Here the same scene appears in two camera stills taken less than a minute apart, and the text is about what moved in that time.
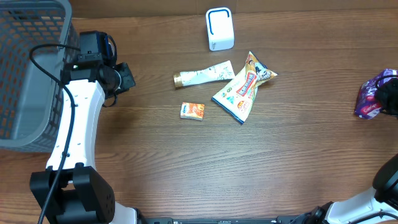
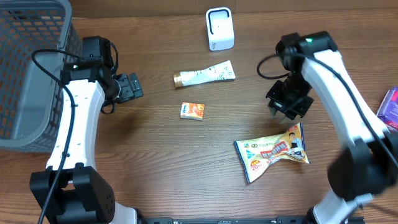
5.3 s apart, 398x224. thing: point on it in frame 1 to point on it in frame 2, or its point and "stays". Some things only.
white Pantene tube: x=221 y=71 stays
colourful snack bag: x=237 y=98 to x=256 y=154
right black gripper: x=385 y=93 to x=291 y=109
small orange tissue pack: x=192 y=111 stays
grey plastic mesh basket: x=30 y=100 stays
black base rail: x=287 y=219 stays
